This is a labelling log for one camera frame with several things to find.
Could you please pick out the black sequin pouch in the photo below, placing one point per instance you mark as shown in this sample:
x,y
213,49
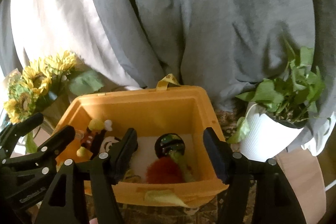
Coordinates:
x,y
167,143

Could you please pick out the orange plastic storage crate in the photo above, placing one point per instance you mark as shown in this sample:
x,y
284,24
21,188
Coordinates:
x,y
154,112

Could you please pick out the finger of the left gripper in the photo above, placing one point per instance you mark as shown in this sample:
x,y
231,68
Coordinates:
x,y
47,151
12,132

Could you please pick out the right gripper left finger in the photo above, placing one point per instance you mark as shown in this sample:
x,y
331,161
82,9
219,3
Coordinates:
x,y
65,202

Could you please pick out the beige curtain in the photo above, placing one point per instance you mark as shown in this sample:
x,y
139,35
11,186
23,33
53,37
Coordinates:
x,y
45,27

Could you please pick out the red fluffy strawberry plush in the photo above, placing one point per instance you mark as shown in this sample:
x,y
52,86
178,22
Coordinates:
x,y
170,169

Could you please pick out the white ribbed plant pot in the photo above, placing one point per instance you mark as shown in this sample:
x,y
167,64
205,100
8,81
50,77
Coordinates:
x,y
264,138

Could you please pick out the sunflower bouquet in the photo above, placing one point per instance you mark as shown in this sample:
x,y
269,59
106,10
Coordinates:
x,y
46,86

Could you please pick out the patterned oriental rug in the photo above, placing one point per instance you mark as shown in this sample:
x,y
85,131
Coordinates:
x,y
207,213

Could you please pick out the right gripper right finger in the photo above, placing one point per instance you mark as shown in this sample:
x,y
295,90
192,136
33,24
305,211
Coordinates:
x,y
275,200

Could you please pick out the dark grey curtain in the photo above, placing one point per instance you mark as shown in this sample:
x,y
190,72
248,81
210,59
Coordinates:
x,y
224,46

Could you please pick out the green potted plant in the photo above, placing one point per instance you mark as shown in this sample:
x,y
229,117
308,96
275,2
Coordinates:
x,y
290,97

